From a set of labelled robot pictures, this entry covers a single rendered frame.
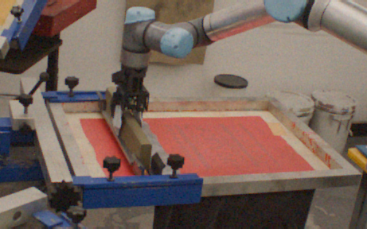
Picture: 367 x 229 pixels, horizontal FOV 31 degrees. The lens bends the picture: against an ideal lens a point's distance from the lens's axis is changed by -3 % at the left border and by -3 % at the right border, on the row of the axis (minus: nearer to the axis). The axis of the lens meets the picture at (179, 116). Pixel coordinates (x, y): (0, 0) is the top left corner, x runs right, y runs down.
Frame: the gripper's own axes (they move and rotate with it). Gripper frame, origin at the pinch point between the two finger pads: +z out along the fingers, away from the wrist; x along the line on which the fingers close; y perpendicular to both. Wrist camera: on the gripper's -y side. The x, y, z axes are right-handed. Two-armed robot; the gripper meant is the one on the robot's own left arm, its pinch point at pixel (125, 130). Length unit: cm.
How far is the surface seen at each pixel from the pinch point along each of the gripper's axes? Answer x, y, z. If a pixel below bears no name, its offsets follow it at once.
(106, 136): -3.4, -7.2, 5.4
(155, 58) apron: 71, -194, 45
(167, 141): 13.8, -2.4, 5.2
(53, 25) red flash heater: -8, -86, -5
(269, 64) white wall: 148, -199, 49
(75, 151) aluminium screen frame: -15.9, 9.2, 1.8
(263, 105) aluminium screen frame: 55, -25, 3
